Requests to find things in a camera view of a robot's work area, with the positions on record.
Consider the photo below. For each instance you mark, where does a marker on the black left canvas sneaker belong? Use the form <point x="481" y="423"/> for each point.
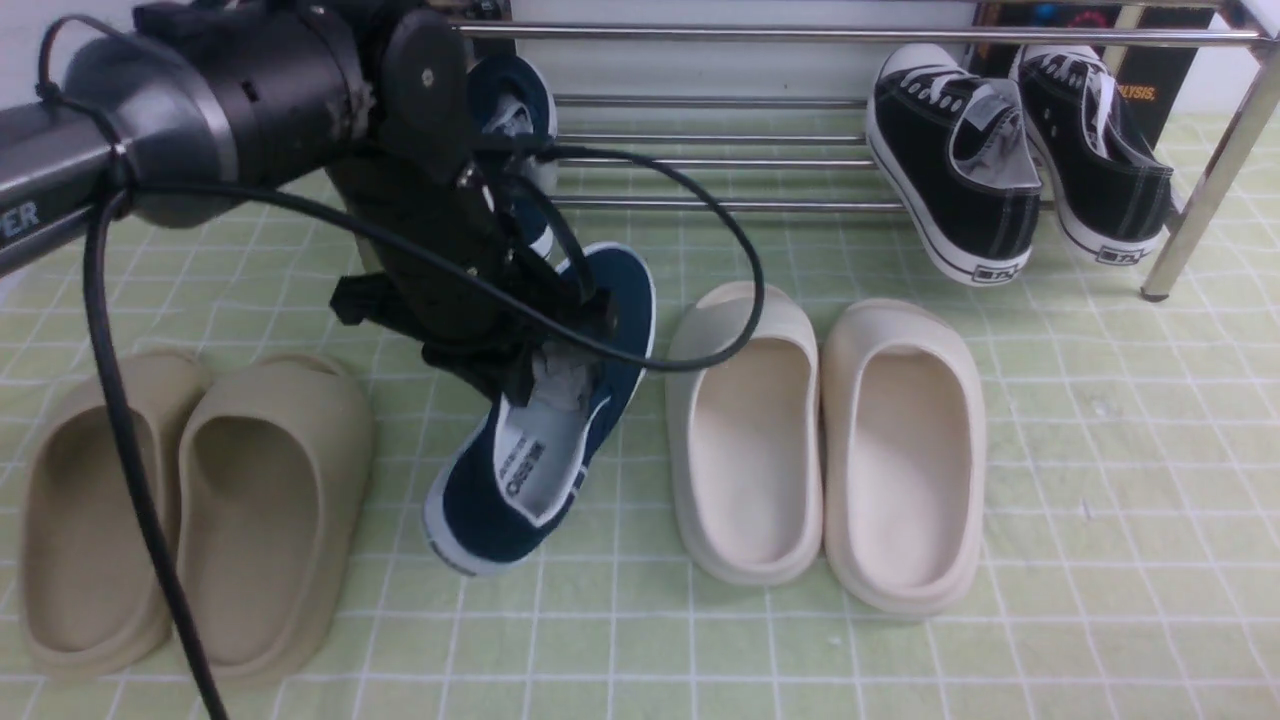
<point x="1112" y="194"/>

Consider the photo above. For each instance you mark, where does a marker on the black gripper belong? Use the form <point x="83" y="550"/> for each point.
<point x="482" y="302"/>

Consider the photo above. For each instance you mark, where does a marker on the green checkered floor mat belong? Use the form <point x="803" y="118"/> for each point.
<point x="1129" y="567"/>

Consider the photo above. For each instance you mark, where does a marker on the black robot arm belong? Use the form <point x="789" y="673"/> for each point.
<point x="202" y="107"/>

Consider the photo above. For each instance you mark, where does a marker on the cream right slipper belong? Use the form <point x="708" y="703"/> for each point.
<point x="906" y="458"/>

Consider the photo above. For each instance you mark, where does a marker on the cream slipper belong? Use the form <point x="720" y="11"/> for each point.
<point x="744" y="451"/>
<point x="906" y="458"/>

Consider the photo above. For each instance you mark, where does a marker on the black canvas sneaker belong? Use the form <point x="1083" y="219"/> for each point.
<point x="955" y="148"/>
<point x="1112" y="194"/>

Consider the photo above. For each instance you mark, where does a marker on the chrome metal shoe rack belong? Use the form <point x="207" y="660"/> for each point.
<point x="1187" y="223"/>

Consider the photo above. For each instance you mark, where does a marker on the dark box behind rack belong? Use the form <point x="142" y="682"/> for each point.
<point x="1149" y="78"/>

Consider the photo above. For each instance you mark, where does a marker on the tan left slipper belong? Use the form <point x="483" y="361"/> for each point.
<point x="91" y="604"/>

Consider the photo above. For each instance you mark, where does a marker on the black right canvas sneaker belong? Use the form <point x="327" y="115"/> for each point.
<point x="955" y="148"/>

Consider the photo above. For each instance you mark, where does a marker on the cream left slipper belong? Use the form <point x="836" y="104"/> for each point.
<point x="744" y="451"/>

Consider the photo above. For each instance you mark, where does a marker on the tan right slipper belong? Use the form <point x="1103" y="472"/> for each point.
<point x="273" y="468"/>

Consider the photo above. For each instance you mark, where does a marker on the navy canvas sneaker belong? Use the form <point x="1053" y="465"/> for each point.
<point x="514" y="480"/>
<point x="507" y="96"/>

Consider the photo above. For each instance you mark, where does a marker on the tan slipper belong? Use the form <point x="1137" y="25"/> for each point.
<point x="91" y="604"/>
<point x="273" y="468"/>

